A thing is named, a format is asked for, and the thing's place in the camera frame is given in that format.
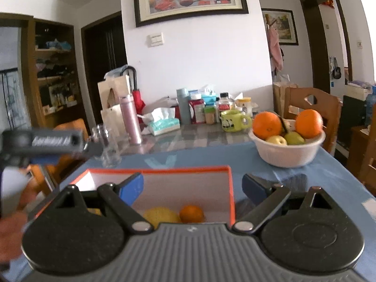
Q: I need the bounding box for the orange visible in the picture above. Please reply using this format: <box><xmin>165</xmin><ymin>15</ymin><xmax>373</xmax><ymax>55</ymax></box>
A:
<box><xmin>295</xmin><ymin>110</ymin><xmax>323</xmax><ymax>139</ymax></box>
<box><xmin>179</xmin><ymin>205</ymin><xmax>205</xmax><ymax>223</ymax></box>
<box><xmin>252</xmin><ymin>111</ymin><xmax>283</xmax><ymax>140</ymax></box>

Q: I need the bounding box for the person's left hand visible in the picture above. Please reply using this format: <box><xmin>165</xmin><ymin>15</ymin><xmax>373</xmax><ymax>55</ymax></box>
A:
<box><xmin>0</xmin><ymin>211</ymin><xmax>27</xmax><ymax>264</ymax></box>

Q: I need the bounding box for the wooden chair left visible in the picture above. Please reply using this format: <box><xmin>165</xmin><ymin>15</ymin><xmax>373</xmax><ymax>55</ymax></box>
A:
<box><xmin>17</xmin><ymin>117</ymin><xmax>91</xmax><ymax>209</ymax></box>

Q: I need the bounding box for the wooden chair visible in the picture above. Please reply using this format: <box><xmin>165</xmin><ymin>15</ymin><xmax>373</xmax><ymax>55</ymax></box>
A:
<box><xmin>17</xmin><ymin>117</ymin><xmax>91</xmax><ymax>209</ymax></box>
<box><xmin>283</xmin><ymin>87</ymin><xmax>342</xmax><ymax>153</ymax></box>

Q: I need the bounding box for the yellow lemon in box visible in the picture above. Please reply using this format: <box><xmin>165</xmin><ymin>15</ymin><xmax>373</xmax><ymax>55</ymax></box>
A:
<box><xmin>143</xmin><ymin>207</ymin><xmax>181</xmax><ymax>229</ymax></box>

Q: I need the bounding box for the clear glass jar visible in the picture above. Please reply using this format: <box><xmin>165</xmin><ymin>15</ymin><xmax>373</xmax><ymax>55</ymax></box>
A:
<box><xmin>91</xmin><ymin>124</ymin><xmax>121</xmax><ymax>168</ymax></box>

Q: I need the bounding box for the white fruit bowl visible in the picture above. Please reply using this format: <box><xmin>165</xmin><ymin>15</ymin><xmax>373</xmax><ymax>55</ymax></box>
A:
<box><xmin>249</xmin><ymin>130</ymin><xmax>326</xmax><ymax>168</ymax></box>

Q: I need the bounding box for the orange cardboard box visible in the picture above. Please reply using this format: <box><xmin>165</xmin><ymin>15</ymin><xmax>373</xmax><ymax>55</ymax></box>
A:
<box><xmin>26</xmin><ymin>165</ymin><xmax>237</xmax><ymax>230</ymax></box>

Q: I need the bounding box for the yellow apple in bowl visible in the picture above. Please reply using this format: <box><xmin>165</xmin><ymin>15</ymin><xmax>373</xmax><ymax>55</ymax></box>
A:
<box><xmin>265</xmin><ymin>136</ymin><xmax>288</xmax><ymax>146</ymax></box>

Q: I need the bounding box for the green pear in bowl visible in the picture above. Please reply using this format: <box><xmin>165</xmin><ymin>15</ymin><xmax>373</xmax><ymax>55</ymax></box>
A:
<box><xmin>284</xmin><ymin>131</ymin><xmax>305</xmax><ymax>145</ymax></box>

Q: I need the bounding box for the blue star tablecloth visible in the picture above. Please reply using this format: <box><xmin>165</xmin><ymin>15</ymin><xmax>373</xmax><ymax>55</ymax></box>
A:
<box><xmin>2</xmin><ymin>140</ymin><xmax>376</xmax><ymax>280</ymax></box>

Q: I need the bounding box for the green cartoon mug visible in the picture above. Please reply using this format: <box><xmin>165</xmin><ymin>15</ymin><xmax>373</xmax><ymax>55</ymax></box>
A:
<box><xmin>220</xmin><ymin>110</ymin><xmax>252</xmax><ymax>133</ymax></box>

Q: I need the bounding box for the teal tissue box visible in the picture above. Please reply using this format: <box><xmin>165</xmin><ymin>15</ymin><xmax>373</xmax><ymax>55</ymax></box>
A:
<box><xmin>144</xmin><ymin>108</ymin><xmax>180</xmax><ymax>136</ymax></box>

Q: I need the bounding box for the red folded umbrella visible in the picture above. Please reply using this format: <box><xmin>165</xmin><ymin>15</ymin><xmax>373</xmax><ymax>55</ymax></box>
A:
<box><xmin>121</xmin><ymin>64</ymin><xmax>146</xmax><ymax>115</ymax></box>

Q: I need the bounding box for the pink thermos bottle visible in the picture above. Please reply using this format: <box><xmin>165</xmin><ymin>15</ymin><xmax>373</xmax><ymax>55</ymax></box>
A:
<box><xmin>119</xmin><ymin>94</ymin><xmax>142</xmax><ymax>145</ymax></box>

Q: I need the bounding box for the wooden display cabinet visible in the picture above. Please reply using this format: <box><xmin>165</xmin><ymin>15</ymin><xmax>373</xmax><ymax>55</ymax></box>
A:
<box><xmin>1</xmin><ymin>13</ymin><xmax>88</xmax><ymax>129</ymax></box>

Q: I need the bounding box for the black cap white bottle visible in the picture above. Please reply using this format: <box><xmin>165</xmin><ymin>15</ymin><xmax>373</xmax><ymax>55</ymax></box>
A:
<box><xmin>218</xmin><ymin>92</ymin><xmax>235</xmax><ymax>118</ymax></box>

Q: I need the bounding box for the small green lid jar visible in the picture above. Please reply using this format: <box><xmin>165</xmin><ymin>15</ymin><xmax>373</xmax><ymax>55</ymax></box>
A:
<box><xmin>204</xmin><ymin>106</ymin><xmax>216</xmax><ymax>125</ymax></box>

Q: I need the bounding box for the beige paper bag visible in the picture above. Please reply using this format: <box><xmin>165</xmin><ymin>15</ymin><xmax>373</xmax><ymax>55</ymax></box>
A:
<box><xmin>98</xmin><ymin>74</ymin><xmax>132</xmax><ymax>110</ymax></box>

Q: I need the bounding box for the wooden chair right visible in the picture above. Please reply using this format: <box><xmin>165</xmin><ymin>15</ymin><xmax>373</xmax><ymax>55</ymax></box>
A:
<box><xmin>283</xmin><ymin>87</ymin><xmax>342</xmax><ymax>153</ymax></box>

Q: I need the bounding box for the red label bottle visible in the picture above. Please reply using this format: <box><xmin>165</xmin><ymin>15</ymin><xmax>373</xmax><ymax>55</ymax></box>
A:
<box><xmin>189</xmin><ymin>93</ymin><xmax>205</xmax><ymax>124</ymax></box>

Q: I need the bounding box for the grey tall bottle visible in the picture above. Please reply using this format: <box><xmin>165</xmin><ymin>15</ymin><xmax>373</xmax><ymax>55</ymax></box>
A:
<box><xmin>176</xmin><ymin>88</ymin><xmax>191</xmax><ymax>125</ymax></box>

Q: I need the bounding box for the pink hanging cloth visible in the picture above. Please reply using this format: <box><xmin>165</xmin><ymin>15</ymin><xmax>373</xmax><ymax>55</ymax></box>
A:
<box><xmin>267</xmin><ymin>26</ymin><xmax>284</xmax><ymax>71</ymax></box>

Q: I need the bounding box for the small framed picture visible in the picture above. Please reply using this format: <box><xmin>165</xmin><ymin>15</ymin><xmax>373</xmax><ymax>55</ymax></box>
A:
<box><xmin>261</xmin><ymin>8</ymin><xmax>299</xmax><ymax>46</ymax></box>

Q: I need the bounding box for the white wall switch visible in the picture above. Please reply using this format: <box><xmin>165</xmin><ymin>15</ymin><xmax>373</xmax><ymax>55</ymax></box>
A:
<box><xmin>147</xmin><ymin>32</ymin><xmax>165</xmax><ymax>47</ymax></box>

